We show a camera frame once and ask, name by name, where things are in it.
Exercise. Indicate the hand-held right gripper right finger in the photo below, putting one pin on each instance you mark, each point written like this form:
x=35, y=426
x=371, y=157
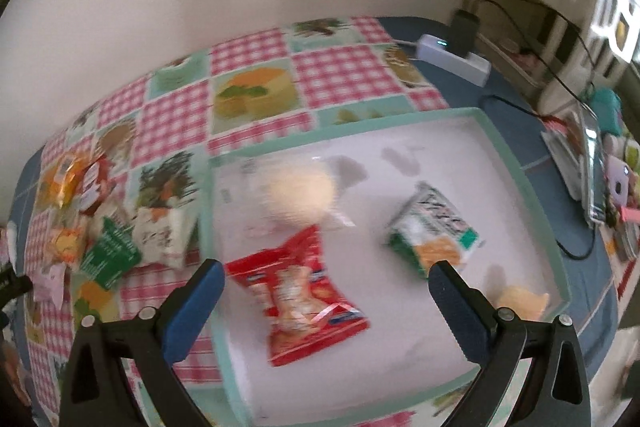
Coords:
x=457, y=307

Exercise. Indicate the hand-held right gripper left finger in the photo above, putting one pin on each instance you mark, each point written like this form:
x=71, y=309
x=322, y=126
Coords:
x=195, y=307

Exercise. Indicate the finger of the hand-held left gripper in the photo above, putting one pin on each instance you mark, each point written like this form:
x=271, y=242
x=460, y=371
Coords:
x=12, y=286

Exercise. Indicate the small pink packet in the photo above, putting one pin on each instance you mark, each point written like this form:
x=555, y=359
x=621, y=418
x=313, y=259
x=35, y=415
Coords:
x=50, y=284

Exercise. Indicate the teal shallow cardboard box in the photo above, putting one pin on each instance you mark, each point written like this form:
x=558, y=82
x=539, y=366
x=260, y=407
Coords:
x=400, y=332

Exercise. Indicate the yellow peach-print snack packet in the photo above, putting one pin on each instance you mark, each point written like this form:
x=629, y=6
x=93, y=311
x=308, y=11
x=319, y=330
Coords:
x=65, y=243

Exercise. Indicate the green foil cake packet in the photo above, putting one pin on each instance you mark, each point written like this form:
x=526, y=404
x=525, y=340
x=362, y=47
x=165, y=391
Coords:
x=432, y=232

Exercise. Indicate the white plant-print snack packet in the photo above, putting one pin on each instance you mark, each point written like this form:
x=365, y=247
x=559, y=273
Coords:
x=162, y=232

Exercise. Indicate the red snack packet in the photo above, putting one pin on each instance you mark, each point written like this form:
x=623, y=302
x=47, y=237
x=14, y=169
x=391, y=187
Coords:
x=295, y=297

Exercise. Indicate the dark green biscuit packet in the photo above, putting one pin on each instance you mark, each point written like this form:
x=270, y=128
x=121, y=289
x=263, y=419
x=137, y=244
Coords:
x=107, y=252

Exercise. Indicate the clear-wrapped round bun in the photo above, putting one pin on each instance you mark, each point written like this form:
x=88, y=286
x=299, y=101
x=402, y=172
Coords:
x=300, y=194

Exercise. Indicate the orange snack packet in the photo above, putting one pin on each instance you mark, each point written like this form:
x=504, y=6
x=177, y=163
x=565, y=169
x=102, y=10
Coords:
x=65, y=177

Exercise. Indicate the dark red biscuit packet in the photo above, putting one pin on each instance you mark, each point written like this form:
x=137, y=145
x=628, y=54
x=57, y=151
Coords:
x=95, y=187

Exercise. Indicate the white notebook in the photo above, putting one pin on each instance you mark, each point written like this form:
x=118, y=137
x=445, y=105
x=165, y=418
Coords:
x=565, y=157

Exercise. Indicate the upright smartphone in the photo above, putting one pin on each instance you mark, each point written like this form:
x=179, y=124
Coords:
x=592, y=167

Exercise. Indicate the purple white device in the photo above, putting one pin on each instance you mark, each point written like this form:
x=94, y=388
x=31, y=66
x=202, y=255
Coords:
x=620, y=179

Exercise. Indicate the white power strip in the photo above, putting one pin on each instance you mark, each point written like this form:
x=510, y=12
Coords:
x=452, y=58

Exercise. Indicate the teal plastic object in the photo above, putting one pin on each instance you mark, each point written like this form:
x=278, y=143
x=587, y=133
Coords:
x=607, y=104

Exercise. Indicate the black charger plug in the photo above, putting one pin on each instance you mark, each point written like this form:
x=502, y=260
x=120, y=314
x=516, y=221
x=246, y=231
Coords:
x=465, y=32

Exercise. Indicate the white lattice shelf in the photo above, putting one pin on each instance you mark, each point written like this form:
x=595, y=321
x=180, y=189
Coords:
x=617, y=22

